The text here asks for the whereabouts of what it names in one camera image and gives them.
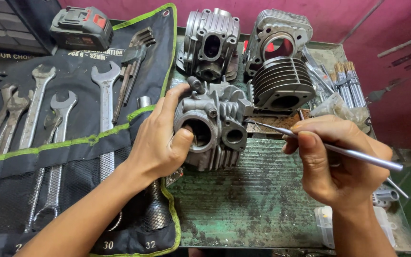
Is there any silver finned cylinder head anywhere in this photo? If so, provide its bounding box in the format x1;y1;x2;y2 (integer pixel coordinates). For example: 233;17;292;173
176;7;241;83

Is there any heap of metal rods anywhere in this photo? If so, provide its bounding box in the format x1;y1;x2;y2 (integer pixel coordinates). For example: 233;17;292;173
377;29;411;71

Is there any flat spade drill bit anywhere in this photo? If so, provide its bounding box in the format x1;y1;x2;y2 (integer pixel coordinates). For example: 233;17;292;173
365;78;407;105

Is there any black red power tool battery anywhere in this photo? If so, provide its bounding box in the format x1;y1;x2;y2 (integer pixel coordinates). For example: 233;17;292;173
49;6;114;51

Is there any row of steel wrenches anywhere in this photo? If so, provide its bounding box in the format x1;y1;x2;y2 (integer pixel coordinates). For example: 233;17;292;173
0;61;173;233

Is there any silver engine cylinder block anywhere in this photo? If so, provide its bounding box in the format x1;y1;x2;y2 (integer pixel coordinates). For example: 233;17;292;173
243;9;314;77

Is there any black green-trimmed tool roll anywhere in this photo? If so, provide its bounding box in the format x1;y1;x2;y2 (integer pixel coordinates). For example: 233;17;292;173
0;3;182;257

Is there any grey engine cylinder head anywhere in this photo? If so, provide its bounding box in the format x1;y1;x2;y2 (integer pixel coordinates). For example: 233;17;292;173
173;76;255;172

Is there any thin silver metal brush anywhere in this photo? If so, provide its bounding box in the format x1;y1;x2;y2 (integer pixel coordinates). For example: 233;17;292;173
243;119;405;172

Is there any green metal work tray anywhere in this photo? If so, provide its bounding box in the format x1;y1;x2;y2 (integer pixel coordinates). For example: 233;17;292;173
166;28;411;256

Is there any person's right hand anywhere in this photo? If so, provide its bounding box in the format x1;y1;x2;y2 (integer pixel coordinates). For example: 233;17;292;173
282;114;394;212

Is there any bundle of silver brushes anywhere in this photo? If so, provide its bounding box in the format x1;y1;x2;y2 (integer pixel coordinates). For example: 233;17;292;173
328;61;367;109

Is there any clear plastic box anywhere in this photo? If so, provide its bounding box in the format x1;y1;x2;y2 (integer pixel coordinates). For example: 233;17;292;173
314;205;397;249

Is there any black folding hex key set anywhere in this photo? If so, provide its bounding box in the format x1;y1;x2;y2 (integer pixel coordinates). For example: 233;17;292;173
112;26;156;124

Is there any thin silver metal rod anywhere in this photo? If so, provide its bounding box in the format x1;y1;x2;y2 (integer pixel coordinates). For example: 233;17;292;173
385;176;410;199

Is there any dark finned engine cylinder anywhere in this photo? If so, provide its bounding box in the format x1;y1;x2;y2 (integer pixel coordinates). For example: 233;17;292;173
249;57;317;117

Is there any crumpled clear plastic bag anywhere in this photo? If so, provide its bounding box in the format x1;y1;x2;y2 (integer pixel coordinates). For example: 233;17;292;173
309;92;371;133

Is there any dark grey plastic crate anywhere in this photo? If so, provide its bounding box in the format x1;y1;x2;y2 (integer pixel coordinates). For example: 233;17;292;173
0;0;60;55

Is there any small grey metal fitting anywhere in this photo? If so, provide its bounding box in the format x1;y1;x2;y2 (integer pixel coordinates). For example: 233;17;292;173
371;188;401;208

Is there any person's left hand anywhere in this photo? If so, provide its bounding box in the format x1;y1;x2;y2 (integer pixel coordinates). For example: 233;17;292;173
119;84;195;185

